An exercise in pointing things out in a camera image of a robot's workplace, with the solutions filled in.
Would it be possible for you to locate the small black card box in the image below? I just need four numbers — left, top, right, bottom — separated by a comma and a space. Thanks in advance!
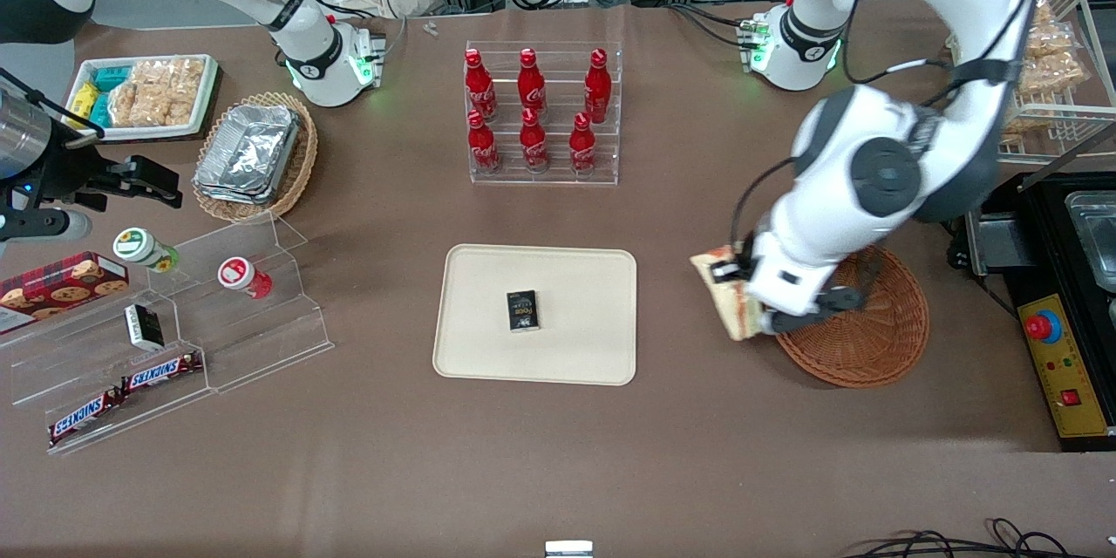
507, 289, 541, 333

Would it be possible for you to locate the clear acrylic stepped shelf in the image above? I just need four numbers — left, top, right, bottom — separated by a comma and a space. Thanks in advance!
0, 211, 335, 457

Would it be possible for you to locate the green lidded drink bottle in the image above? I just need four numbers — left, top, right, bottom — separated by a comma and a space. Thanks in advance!
113, 228, 181, 273

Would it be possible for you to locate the yellow control panel box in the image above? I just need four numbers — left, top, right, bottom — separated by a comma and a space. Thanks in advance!
1018, 292, 1110, 440

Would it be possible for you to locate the beige plastic serving tray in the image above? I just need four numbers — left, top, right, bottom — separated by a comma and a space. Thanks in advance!
432, 244, 638, 386

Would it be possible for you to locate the black countertop appliance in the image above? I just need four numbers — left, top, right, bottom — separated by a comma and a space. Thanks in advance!
949, 167, 1116, 454

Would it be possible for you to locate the red cookie box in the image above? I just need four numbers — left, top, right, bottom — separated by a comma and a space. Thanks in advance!
0, 252, 130, 335

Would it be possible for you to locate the clear rice cracker pack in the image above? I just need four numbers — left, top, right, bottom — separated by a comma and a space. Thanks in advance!
133, 58, 207, 126
108, 80, 168, 128

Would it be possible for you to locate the clear acrylic bottle rack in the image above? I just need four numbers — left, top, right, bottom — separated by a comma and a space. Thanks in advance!
465, 41, 624, 186

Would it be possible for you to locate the snickers chocolate bar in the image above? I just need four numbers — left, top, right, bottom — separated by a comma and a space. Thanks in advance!
48, 390, 126, 445
119, 352, 203, 394

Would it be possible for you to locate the bagged fried snack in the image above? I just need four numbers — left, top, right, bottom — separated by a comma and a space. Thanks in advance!
1016, 0, 1087, 97

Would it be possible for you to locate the silver foil container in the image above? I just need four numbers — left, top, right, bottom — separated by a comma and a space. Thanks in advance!
194, 104, 303, 207

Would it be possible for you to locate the black base cable bundle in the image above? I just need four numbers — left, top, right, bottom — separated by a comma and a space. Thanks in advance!
667, 2, 761, 50

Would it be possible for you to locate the black floor cable bundle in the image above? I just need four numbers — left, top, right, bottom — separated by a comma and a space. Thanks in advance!
841, 518, 1116, 558

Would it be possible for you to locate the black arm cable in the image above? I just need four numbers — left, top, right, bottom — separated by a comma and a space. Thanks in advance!
731, 0, 1040, 258

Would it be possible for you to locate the triangle sandwich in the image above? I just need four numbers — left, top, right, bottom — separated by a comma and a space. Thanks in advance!
691, 248, 772, 342

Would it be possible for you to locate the brown woven round basket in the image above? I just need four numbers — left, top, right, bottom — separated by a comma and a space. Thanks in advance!
772, 244, 930, 389

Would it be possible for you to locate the red lidded drink bottle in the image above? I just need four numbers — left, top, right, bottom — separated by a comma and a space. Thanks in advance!
218, 256, 273, 300

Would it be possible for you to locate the white wire rack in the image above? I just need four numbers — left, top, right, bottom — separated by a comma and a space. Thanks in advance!
946, 0, 1116, 165

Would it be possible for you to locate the white rectangular snack tray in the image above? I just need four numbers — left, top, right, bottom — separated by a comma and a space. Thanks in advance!
70, 54, 220, 143

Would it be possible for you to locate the black and white small box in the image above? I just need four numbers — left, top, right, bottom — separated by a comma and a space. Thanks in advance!
125, 303, 165, 352

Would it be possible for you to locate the tan wicker oval basket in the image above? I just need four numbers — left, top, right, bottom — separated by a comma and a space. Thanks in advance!
192, 92, 319, 224

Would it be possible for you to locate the red cola bottle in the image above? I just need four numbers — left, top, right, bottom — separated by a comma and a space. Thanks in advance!
569, 112, 597, 176
518, 49, 547, 116
467, 110, 502, 175
465, 49, 498, 123
520, 108, 550, 174
584, 49, 612, 125

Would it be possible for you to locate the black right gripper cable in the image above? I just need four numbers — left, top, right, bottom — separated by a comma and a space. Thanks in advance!
0, 68, 107, 140

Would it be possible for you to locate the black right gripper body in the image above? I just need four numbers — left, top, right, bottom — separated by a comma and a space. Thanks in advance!
35, 124, 116, 212

